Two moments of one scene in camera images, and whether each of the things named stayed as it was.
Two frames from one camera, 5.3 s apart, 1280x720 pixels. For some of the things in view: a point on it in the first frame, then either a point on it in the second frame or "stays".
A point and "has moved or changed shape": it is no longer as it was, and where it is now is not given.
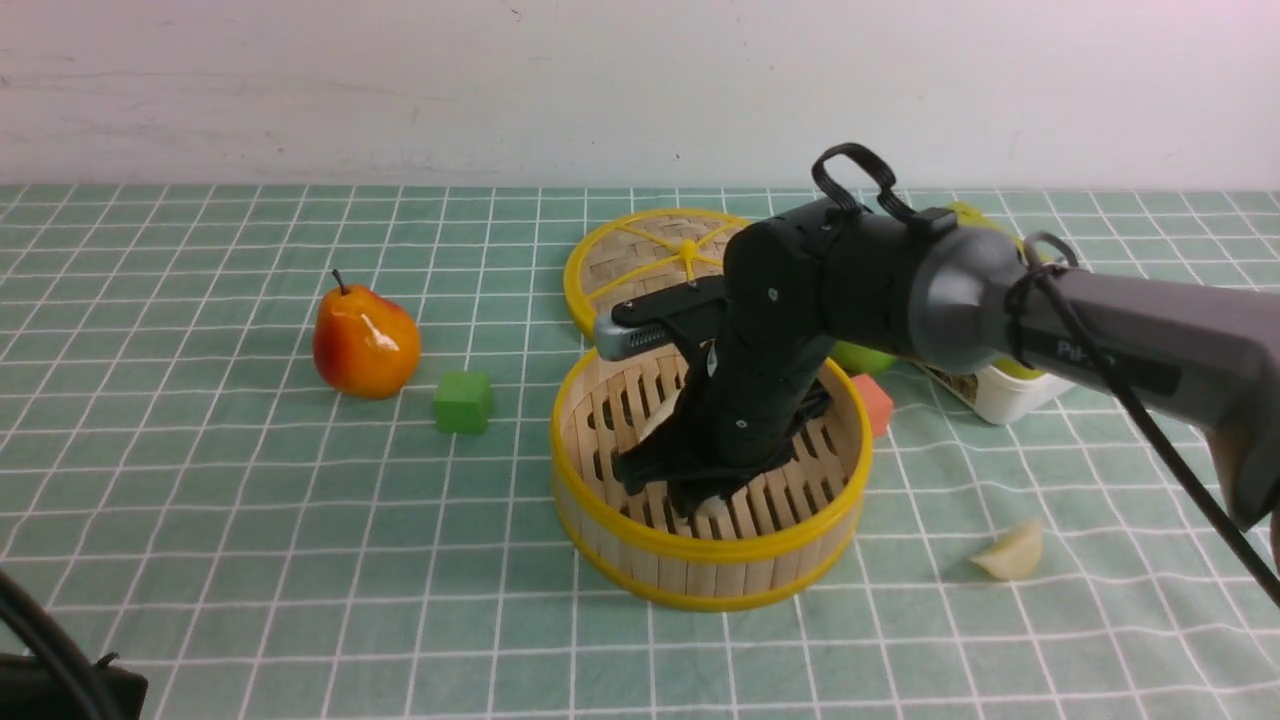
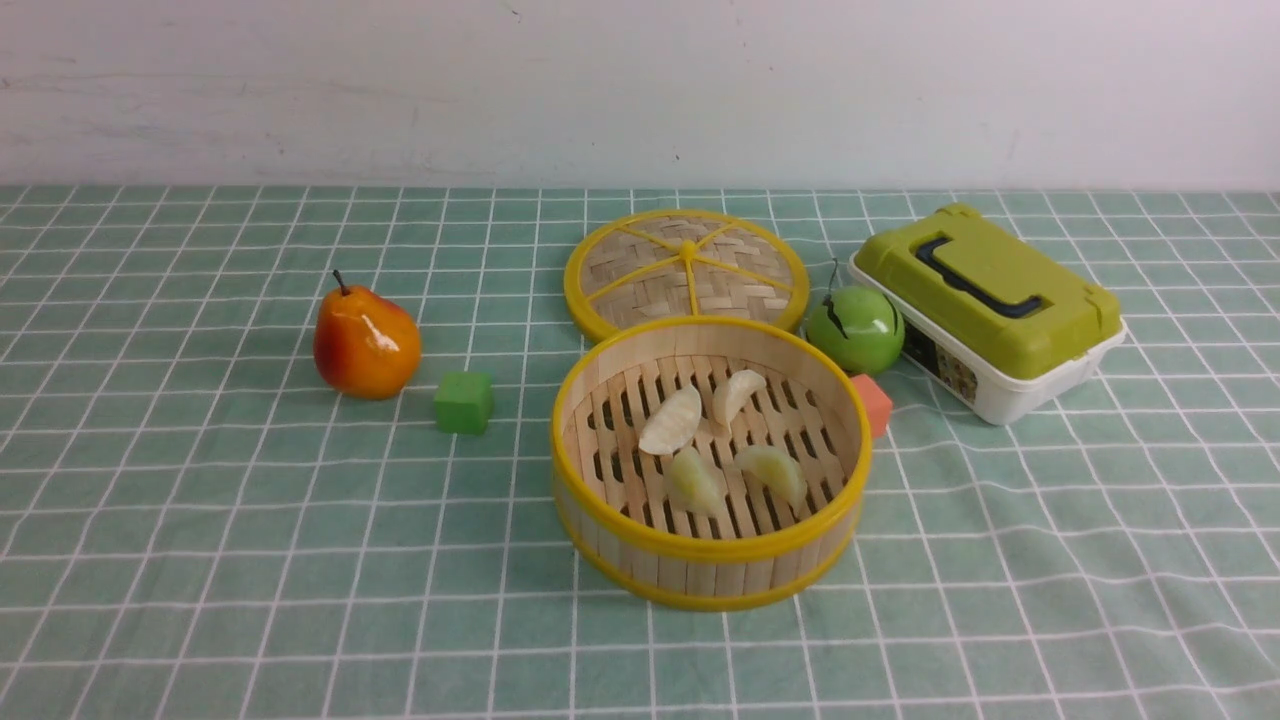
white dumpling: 1015,554 has moved or changed shape
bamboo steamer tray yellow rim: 772,539 stays
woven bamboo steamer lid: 642,253 stays
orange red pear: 364,346 stays
